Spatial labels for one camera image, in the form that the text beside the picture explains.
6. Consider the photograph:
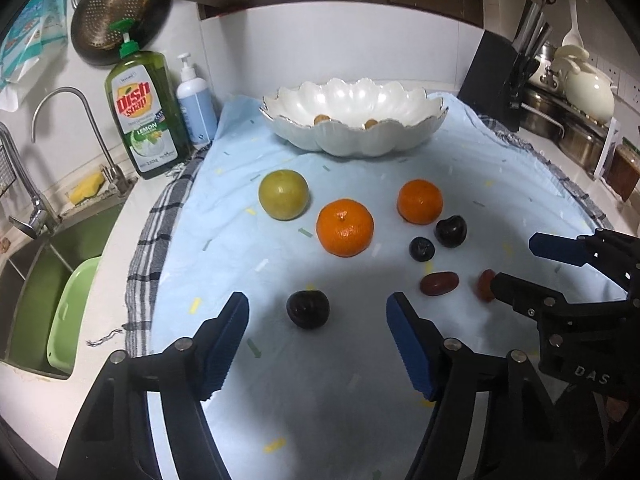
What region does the smaller orange mandarin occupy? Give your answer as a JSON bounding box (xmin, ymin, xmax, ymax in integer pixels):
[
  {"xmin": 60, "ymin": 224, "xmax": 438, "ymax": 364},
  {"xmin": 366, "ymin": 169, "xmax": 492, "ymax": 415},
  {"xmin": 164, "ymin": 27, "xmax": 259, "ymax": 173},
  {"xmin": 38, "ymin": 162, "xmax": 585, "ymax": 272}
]
[{"xmin": 396, "ymin": 179, "xmax": 444, "ymax": 226}]

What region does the green dish soap bottle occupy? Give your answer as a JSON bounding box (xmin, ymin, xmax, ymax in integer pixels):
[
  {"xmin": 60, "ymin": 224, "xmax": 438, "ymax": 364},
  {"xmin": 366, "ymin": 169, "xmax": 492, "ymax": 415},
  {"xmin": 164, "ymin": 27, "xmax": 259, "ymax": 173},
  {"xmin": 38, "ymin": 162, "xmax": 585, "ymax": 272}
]
[{"xmin": 104, "ymin": 18, "xmax": 191, "ymax": 180}]

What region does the large orange mandarin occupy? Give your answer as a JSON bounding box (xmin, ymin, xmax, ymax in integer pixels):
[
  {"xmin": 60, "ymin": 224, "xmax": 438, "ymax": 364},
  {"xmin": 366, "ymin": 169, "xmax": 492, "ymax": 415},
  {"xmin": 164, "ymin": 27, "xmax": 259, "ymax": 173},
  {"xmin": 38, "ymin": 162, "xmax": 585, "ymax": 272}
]
[{"xmin": 316, "ymin": 198, "xmax": 374, "ymax": 258}]

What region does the large dark plum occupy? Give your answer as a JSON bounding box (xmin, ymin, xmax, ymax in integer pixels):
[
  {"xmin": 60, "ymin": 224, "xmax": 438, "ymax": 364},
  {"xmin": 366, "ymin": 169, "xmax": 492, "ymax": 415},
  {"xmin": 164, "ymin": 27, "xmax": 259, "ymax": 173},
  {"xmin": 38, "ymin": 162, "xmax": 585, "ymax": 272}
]
[{"xmin": 285, "ymin": 289, "xmax": 330, "ymax": 330}]

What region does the metal colander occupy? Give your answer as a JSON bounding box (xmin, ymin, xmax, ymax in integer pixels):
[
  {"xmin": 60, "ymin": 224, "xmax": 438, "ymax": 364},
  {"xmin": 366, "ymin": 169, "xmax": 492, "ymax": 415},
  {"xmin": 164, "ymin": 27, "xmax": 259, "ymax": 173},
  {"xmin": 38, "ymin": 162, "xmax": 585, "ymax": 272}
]
[{"xmin": 70, "ymin": 0, "xmax": 171, "ymax": 66}]

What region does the chrome gooseneck faucet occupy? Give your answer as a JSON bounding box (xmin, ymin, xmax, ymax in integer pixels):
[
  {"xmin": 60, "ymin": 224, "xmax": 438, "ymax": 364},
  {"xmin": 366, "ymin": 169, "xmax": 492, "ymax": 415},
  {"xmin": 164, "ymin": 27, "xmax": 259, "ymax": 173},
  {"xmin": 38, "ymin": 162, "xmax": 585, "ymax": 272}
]
[{"xmin": 29, "ymin": 84, "xmax": 132, "ymax": 197}]

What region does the small red grape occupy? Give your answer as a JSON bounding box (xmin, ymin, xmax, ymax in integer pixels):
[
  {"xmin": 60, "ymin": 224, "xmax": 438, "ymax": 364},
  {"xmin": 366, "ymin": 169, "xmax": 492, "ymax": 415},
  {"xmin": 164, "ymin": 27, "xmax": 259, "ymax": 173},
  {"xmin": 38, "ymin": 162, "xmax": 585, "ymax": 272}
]
[{"xmin": 476, "ymin": 269, "xmax": 496, "ymax": 302}]

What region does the oblong red-brown date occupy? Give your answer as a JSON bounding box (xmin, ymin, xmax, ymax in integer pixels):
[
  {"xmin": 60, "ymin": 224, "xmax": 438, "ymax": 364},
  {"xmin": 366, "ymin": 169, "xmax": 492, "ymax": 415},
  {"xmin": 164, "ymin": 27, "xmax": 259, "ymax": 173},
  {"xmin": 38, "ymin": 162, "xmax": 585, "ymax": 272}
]
[{"xmin": 420, "ymin": 271, "xmax": 460, "ymax": 297}]

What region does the green plastic basin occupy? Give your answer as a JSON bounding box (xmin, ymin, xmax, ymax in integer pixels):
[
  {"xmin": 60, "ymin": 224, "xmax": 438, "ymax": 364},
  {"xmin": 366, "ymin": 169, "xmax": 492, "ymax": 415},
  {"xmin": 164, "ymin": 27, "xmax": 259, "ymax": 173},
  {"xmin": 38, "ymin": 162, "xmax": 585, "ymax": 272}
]
[{"xmin": 46, "ymin": 257, "xmax": 101, "ymax": 375}]

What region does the yellow sponge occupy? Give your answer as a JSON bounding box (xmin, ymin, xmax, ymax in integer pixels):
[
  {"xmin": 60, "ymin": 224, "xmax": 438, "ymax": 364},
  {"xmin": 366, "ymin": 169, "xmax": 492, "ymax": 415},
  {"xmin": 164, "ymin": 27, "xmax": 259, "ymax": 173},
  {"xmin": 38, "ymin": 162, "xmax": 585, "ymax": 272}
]
[{"xmin": 68, "ymin": 172, "xmax": 105, "ymax": 206}]

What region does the stainless steel pot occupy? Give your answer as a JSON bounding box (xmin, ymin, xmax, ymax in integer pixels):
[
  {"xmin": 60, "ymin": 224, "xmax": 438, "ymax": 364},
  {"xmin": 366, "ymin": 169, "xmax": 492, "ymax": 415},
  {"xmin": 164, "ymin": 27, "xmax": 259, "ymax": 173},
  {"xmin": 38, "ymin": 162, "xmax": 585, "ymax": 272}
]
[{"xmin": 519, "ymin": 41, "xmax": 612, "ymax": 172}]

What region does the person's right hand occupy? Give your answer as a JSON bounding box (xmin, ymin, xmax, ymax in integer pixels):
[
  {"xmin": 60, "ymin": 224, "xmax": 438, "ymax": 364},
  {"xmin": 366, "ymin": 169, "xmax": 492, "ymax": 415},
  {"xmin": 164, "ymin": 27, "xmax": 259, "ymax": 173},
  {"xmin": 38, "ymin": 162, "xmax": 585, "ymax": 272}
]
[{"xmin": 600, "ymin": 396, "xmax": 628, "ymax": 422}]

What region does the white blue pump bottle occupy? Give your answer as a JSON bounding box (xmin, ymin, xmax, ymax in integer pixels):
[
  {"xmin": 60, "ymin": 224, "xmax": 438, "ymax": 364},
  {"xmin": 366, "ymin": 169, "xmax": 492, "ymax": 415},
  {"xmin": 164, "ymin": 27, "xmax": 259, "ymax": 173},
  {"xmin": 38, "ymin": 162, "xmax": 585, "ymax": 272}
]
[{"xmin": 176, "ymin": 52, "xmax": 218, "ymax": 146}]

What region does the black knife block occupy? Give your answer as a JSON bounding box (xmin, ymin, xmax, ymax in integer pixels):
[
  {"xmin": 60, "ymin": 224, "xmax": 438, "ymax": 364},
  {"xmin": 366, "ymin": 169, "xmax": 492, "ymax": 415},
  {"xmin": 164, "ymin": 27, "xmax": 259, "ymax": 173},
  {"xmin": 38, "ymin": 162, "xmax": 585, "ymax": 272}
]
[{"xmin": 458, "ymin": 0, "xmax": 552, "ymax": 132}]

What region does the white ladle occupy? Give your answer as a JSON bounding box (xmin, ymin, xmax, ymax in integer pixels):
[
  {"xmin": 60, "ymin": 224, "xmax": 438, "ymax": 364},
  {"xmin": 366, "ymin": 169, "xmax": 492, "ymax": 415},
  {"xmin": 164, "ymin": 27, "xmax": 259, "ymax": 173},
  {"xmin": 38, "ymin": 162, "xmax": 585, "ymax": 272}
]
[{"xmin": 562, "ymin": 0, "xmax": 584, "ymax": 48}]

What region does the white scalloped ceramic bowl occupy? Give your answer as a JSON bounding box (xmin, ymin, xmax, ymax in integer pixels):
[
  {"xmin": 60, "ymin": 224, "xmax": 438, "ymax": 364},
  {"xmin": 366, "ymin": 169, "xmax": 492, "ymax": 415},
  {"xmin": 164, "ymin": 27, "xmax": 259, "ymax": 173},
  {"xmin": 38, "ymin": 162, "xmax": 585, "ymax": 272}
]
[{"xmin": 259, "ymin": 78, "xmax": 448, "ymax": 158}]

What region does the light blue cloth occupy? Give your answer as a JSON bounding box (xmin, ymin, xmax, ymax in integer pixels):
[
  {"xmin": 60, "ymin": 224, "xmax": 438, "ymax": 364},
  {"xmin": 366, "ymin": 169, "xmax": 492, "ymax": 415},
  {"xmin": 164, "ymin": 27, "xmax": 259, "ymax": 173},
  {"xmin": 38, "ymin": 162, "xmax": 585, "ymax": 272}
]
[{"xmin": 151, "ymin": 96, "xmax": 615, "ymax": 479}]

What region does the chrome main sink tap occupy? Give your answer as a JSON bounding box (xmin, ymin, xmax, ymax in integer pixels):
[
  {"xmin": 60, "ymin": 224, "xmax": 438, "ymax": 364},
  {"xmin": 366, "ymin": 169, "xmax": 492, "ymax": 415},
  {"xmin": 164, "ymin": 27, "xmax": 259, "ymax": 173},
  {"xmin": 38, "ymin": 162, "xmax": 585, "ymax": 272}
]
[{"xmin": 0, "ymin": 122, "xmax": 61, "ymax": 240}]

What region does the green round fruit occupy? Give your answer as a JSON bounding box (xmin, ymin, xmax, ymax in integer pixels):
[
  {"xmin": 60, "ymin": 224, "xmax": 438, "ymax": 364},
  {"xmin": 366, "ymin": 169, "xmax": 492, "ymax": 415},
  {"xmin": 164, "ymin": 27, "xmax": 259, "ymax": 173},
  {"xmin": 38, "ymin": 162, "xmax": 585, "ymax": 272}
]
[{"xmin": 258, "ymin": 169, "xmax": 310, "ymax": 221}]

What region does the cream ceramic pot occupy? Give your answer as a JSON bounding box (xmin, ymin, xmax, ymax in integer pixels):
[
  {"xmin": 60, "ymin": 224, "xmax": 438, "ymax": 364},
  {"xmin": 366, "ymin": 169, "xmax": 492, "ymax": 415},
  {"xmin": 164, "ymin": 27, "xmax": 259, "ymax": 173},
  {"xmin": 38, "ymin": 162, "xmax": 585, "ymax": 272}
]
[{"xmin": 551, "ymin": 44, "xmax": 615, "ymax": 125}]

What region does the teal plastic bag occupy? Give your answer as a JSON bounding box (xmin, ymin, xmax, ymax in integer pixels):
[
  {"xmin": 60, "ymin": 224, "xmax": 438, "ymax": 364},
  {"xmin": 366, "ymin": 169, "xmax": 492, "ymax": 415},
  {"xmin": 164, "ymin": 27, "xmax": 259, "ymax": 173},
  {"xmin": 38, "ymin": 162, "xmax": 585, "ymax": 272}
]
[{"xmin": 1, "ymin": 0, "xmax": 67, "ymax": 113}]

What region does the checkered kitchen towel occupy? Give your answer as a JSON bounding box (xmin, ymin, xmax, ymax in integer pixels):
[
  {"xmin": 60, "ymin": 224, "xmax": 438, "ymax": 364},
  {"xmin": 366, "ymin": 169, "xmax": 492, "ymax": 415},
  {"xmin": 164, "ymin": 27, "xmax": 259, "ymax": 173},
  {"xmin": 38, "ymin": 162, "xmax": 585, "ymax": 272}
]
[{"xmin": 86, "ymin": 114, "xmax": 613, "ymax": 356}]

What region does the small yellow-brown kumquat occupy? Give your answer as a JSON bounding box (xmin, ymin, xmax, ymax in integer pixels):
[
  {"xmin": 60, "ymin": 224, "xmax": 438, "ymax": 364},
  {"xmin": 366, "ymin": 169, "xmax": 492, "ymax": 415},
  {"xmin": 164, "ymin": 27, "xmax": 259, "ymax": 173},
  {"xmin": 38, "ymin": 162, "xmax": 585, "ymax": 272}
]
[{"xmin": 314, "ymin": 114, "xmax": 330, "ymax": 125}]

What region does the dark plum near mandarin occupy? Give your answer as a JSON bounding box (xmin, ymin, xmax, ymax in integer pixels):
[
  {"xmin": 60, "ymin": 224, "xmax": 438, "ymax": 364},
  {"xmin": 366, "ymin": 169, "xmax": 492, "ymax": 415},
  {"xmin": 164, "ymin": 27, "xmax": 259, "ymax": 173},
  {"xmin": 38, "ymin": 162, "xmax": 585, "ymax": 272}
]
[{"xmin": 434, "ymin": 214, "xmax": 468, "ymax": 248}]

